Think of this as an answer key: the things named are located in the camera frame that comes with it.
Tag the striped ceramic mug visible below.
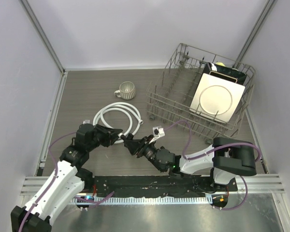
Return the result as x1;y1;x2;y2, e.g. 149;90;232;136
114;81;136;100

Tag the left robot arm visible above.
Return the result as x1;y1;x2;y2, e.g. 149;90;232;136
11;123;122;232

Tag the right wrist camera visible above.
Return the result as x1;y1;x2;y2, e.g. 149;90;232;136
150;126;165;143

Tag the white square plate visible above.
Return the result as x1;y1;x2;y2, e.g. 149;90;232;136
189;73;245;123

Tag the yellow-green cup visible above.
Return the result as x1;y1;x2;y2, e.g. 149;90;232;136
215;62;226;67

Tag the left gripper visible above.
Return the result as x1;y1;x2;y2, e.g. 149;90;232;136
87;124;122;151

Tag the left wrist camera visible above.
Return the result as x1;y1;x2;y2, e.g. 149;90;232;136
83;119;92;124

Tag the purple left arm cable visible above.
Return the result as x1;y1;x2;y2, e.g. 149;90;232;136
18;131;78;230

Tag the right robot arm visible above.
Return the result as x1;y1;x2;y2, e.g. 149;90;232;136
121;135;257;191

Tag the black T-shaped hose connector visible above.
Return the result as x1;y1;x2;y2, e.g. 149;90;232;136
120;133;134;142

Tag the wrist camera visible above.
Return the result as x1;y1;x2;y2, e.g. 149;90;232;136
150;126;165;143
83;119;92;124

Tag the white slotted cable duct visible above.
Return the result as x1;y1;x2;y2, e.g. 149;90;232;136
72;196;213;205

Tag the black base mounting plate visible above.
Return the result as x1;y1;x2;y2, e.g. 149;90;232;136
83;175;238;198

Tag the black square plate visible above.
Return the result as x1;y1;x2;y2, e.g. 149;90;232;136
202;62;247;85

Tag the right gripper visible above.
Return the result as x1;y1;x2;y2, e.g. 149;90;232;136
124;134;164;172

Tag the grey wire dish rack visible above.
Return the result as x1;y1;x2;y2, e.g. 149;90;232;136
147;43;256;140

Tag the white hose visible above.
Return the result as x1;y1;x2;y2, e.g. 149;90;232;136
93;102;145;145

